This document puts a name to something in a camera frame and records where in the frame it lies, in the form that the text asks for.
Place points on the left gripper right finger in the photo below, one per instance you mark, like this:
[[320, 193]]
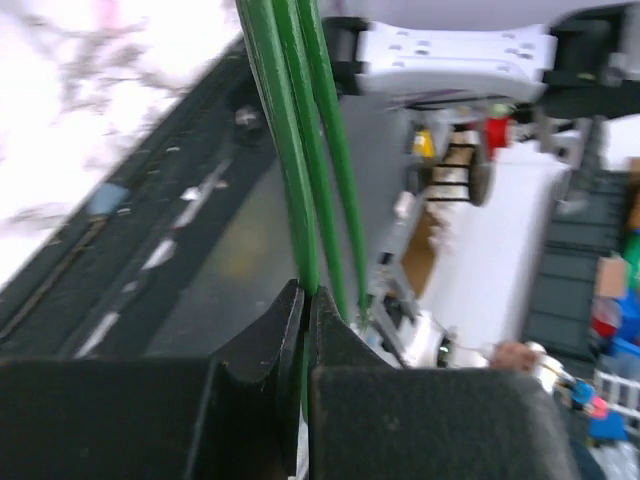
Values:
[[369, 420]]

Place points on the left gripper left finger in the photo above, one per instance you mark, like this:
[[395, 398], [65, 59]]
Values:
[[231, 415]]

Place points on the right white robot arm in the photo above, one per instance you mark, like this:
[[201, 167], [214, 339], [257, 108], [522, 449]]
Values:
[[586, 64]]

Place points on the black metal base rail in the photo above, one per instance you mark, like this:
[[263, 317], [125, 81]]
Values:
[[178, 251]]

